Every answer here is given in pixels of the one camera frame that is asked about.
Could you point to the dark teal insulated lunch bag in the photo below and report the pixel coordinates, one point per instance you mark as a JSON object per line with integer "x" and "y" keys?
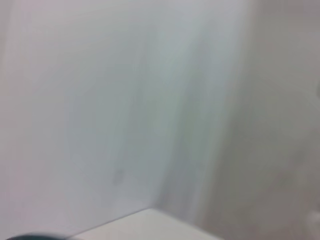
{"x": 32, "y": 237}

